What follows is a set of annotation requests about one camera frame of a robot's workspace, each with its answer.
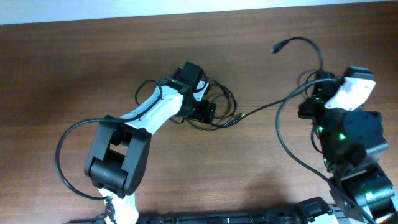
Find thin black USB cable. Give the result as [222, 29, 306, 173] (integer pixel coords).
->
[229, 36, 326, 125]

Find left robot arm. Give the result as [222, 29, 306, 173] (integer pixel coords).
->
[84, 62, 216, 223]

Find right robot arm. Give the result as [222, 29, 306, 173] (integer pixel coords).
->
[298, 67, 397, 222]

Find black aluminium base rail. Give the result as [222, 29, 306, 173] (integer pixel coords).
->
[66, 205, 351, 224]

